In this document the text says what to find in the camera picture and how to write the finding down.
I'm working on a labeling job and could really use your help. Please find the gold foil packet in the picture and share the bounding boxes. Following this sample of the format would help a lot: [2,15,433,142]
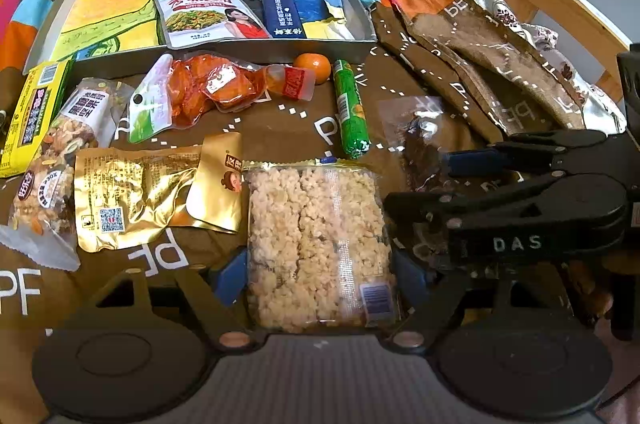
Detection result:
[74,147,201,253]

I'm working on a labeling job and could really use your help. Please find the small gold cartoon packet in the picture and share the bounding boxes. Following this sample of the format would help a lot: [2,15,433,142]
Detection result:
[169,132,243,233]

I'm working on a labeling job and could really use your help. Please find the small orange mandarin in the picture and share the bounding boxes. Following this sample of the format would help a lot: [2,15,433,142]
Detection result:
[293,52,332,85]

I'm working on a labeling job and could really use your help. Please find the yellow snack box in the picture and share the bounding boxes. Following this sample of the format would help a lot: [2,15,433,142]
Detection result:
[1,58,73,178]

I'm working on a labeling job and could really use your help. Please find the orange meat snack packet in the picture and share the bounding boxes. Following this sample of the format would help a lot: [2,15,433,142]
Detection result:
[128,52,318,144]

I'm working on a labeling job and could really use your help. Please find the clear dark snack packet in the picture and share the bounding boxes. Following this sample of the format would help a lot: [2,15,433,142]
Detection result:
[378,96,473,192]

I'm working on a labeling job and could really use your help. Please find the green sausage stick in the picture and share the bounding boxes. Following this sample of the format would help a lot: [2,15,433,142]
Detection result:
[332,59,371,158]

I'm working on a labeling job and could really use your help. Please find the mixed nuts packet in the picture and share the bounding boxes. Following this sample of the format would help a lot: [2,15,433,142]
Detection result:
[1,77,134,271]

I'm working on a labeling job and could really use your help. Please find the silver floral quilt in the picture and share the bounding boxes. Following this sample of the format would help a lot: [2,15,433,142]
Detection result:
[474,0,627,135]

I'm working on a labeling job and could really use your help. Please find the puffed rice cake packet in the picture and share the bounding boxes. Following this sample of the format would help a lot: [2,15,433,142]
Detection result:
[243,161,398,333]

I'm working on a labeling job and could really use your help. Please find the green pickle snack packet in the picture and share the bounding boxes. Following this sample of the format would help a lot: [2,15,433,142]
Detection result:
[154,0,270,49]

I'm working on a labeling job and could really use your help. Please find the grey tray with drawing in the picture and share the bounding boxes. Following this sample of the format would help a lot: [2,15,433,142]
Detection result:
[26,0,376,78]

